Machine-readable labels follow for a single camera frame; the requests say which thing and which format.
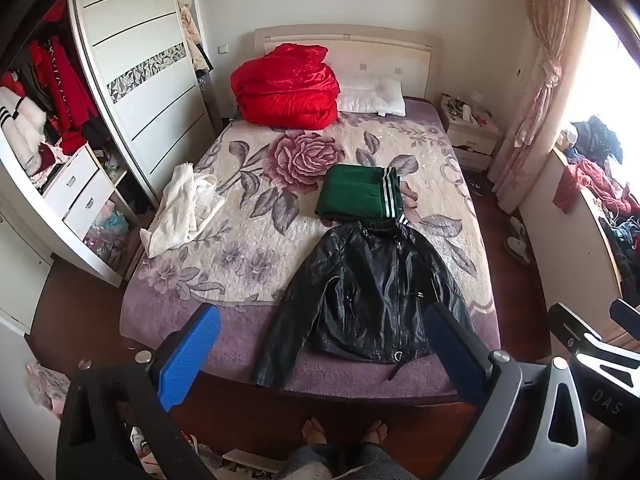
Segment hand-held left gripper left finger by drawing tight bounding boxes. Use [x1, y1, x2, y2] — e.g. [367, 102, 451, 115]
[56, 303, 222, 480]

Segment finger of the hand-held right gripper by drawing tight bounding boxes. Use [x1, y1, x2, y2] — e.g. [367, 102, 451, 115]
[609, 298, 640, 328]
[546, 302, 640, 392]

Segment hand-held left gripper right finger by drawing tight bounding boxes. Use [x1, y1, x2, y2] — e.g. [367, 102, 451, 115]
[422, 302, 588, 480]

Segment black leather jacket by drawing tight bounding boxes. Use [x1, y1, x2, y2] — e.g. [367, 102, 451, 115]
[251, 220, 476, 389]

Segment pile of mixed clothes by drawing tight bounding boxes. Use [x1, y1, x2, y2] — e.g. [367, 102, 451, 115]
[552, 115, 640, 306]

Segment red hanging clothes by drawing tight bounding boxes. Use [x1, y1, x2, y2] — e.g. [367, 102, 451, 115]
[29, 35, 102, 157]

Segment white desk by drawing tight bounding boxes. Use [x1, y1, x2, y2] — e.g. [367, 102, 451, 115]
[517, 147, 640, 311]

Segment person's right foot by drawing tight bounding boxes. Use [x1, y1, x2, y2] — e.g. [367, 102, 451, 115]
[362, 420, 389, 445]

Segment person's foot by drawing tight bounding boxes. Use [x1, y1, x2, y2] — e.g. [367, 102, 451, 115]
[301, 417, 329, 446]
[362, 420, 389, 445]

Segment floral fleece blanket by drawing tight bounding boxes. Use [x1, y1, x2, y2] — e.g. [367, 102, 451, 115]
[120, 97, 501, 403]

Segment white knit sweater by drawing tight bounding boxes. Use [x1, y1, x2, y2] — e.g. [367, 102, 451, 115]
[139, 161, 227, 260]

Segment pink cloth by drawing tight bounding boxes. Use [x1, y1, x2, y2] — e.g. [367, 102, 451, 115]
[25, 362, 71, 417]

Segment person's left foot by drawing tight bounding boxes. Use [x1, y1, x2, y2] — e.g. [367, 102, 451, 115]
[301, 417, 329, 446]

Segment person's legs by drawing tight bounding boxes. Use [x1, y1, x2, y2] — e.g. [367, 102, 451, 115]
[277, 441, 419, 480]

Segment white wardrobe drawer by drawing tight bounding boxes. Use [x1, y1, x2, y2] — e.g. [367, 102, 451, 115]
[44, 151, 99, 207]
[64, 174, 119, 227]

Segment white wardrobe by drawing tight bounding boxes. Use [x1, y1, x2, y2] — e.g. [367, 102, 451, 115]
[0, 0, 217, 336]

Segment green folded garment with stripes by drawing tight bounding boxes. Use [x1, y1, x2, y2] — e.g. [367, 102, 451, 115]
[315, 163, 412, 226]

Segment white nightstand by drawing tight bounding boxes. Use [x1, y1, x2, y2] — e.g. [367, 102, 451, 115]
[440, 96, 504, 172]

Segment pink curtain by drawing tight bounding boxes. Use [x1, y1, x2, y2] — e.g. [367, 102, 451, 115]
[487, 0, 582, 214]

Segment clutter on nightstand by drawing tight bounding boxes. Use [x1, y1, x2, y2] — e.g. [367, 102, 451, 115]
[442, 92, 494, 127]

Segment white pillow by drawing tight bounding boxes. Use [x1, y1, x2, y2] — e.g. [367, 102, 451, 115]
[336, 76, 407, 117]

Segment white fluffy garment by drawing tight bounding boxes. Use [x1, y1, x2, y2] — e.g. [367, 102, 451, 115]
[0, 85, 49, 177]

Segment red duvet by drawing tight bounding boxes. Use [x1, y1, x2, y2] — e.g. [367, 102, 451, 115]
[230, 43, 341, 128]

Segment white wardrobe sliding door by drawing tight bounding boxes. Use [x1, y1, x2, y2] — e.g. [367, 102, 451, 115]
[67, 0, 217, 207]

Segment bed headboard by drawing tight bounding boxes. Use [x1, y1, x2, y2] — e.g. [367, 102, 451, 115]
[254, 27, 443, 111]

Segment beige hanging coat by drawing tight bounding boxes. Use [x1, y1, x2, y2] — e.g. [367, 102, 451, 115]
[176, 0, 213, 77]

